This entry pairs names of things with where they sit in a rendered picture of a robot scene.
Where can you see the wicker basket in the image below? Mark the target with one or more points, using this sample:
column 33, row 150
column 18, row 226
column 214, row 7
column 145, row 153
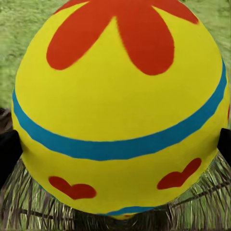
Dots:
column 52, row 215

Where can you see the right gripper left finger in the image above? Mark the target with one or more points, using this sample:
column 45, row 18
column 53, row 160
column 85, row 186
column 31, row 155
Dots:
column 10, row 152

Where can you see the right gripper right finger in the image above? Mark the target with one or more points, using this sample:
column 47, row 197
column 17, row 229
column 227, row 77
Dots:
column 224, row 145

